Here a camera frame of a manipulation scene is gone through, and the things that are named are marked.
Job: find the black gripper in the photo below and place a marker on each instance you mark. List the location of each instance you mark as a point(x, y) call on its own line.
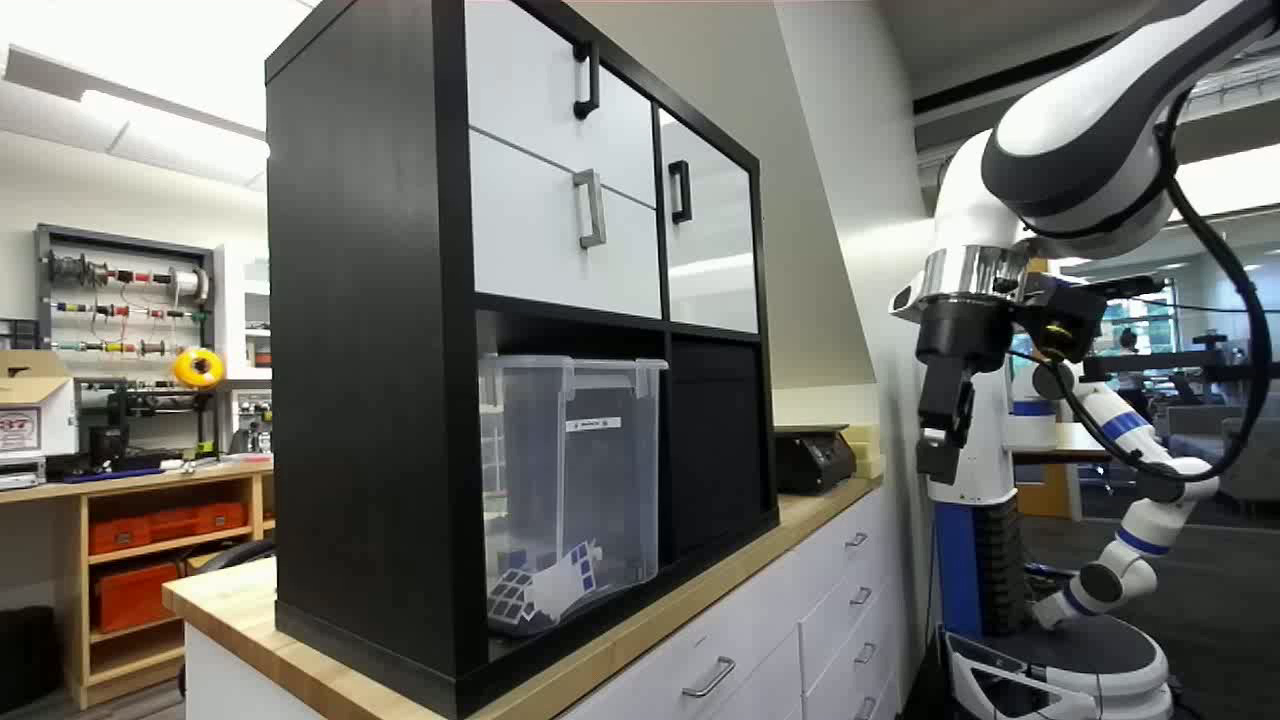
point(961, 337)

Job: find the transparent plastic storage box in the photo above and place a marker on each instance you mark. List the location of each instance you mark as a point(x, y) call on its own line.
point(572, 495)

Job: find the white black Franka robot arm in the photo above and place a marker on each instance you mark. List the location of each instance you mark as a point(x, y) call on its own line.
point(1093, 123)

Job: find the white blue mobile robot arm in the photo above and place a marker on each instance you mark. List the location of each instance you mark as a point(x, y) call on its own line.
point(1135, 535)

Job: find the white base cabinet with drawers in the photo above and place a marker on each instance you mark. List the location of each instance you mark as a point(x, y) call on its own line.
point(773, 643)

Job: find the black white cube cabinet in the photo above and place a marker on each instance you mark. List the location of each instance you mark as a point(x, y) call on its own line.
point(361, 332)

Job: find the brown cardboard box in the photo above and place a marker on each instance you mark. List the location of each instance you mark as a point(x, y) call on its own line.
point(30, 378)

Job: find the white blue mobile robot body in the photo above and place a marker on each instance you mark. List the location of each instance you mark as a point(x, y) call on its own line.
point(990, 465)

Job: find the black countertop device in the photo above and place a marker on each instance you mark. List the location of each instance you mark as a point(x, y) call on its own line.
point(809, 462)

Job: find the white blue puzzle cube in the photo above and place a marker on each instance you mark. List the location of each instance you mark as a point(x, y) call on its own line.
point(572, 570)
point(516, 603)

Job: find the small orange storage bin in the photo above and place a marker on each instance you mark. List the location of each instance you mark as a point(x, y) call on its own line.
point(172, 520)
point(123, 535)
point(220, 514)

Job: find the yellow filament spool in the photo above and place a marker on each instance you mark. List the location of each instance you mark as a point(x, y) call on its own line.
point(198, 368)

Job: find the large orange storage bin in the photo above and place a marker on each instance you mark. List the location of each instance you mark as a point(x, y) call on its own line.
point(133, 598)

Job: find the black 3D printer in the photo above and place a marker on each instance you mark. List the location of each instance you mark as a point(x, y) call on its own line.
point(119, 429)

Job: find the wooden workbench with shelves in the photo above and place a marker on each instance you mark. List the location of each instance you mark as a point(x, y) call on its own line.
point(75, 585)

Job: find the white benchtop machine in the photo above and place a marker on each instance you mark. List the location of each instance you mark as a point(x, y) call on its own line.
point(34, 442)

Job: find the black floor bin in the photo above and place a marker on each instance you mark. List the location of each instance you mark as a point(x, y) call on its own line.
point(27, 661)

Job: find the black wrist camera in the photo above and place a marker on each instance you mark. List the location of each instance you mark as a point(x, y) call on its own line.
point(1063, 319)

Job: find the grey wall parts rack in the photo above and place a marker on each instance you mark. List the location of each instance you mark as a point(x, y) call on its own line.
point(125, 285)

